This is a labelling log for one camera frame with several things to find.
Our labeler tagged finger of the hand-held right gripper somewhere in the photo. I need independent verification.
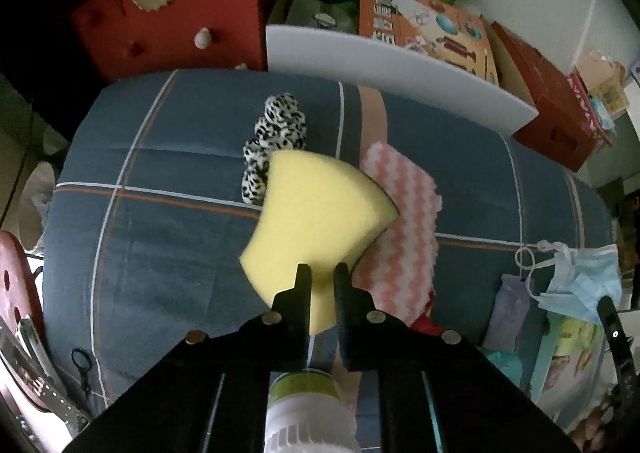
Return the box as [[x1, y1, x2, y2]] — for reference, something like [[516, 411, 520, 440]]
[[596, 296, 633, 396]]

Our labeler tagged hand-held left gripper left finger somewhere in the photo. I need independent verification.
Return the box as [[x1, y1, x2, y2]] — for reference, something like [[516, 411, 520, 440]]
[[62, 263, 313, 453]]

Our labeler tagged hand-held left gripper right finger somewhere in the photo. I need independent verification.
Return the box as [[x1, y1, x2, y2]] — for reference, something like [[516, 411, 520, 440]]
[[333, 263, 572, 453]]

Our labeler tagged blue face mask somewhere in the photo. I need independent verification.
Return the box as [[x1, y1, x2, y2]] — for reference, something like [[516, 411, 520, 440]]
[[515, 240, 622, 323]]

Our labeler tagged yellow sponge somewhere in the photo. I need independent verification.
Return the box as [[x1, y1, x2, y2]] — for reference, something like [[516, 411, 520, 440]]
[[239, 149, 401, 336]]

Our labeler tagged red cloth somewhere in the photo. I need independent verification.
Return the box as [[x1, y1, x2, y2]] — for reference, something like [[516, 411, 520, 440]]
[[412, 314, 447, 338]]

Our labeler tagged pink white wavy cloth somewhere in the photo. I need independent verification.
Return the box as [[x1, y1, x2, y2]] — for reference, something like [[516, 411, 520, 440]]
[[350, 142, 443, 326]]

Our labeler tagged lavender grey packet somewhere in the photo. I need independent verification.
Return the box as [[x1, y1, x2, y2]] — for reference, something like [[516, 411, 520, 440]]
[[482, 274, 532, 354]]

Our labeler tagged white capped green bottle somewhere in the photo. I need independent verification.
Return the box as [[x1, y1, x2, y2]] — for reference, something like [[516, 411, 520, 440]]
[[261, 368, 362, 453]]

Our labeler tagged blue plaid bedsheet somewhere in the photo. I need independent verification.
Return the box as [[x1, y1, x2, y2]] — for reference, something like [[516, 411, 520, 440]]
[[42, 69, 617, 453]]

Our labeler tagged black white spotted plush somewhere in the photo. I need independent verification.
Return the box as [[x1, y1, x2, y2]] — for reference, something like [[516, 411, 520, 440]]
[[242, 93, 308, 206]]

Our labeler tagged red cardboard box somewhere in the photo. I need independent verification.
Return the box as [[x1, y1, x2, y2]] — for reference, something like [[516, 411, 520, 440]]
[[490, 22, 612, 174]]

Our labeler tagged white foam board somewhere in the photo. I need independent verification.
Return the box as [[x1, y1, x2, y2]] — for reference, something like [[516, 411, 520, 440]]
[[265, 24, 540, 138]]

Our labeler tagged colourful printed packet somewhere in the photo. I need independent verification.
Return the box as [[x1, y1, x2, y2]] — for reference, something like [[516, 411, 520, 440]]
[[567, 50, 640, 131]]

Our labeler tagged silver metal object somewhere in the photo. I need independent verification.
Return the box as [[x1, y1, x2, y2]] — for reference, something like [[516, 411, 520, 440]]
[[0, 315, 93, 436]]

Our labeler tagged red stool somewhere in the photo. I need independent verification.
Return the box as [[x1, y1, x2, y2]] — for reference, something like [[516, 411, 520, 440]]
[[0, 230, 45, 334]]

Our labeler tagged orange printed box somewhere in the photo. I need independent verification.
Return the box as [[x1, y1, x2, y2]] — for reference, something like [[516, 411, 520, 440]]
[[356, 0, 501, 86]]

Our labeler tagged red felt bag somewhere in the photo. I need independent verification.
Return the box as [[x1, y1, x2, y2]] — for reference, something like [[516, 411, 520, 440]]
[[70, 0, 268, 84]]

